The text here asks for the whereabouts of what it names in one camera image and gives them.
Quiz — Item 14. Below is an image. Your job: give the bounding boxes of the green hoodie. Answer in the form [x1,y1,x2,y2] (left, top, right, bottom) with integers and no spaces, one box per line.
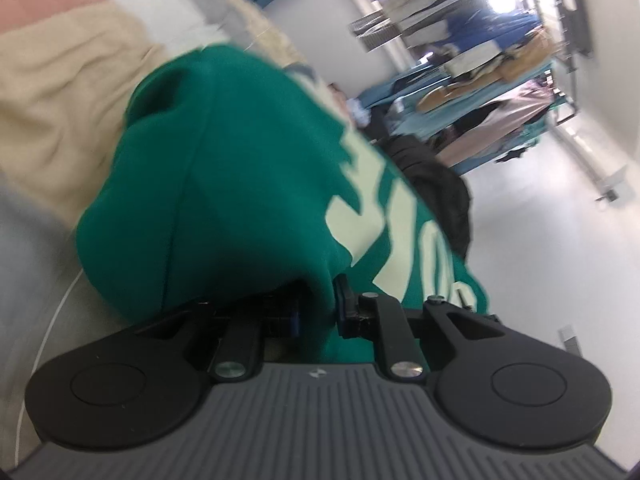
[75,44,493,361]

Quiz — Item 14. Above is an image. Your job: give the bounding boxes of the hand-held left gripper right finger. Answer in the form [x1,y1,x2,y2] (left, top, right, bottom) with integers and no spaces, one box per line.
[334,274,521,383]

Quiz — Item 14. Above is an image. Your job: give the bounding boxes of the pastel patchwork quilt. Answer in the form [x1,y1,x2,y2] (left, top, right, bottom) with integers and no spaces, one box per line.
[0,0,321,461]

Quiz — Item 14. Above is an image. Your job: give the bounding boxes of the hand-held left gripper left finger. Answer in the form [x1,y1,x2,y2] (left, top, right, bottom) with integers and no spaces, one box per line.
[132,285,302,382]

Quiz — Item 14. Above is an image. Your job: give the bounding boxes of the row of hanging clothes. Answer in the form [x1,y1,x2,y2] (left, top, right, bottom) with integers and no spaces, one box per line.
[340,0,566,171]

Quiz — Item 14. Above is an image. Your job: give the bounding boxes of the black down jacket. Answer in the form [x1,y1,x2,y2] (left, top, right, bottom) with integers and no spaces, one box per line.
[382,136,475,261]

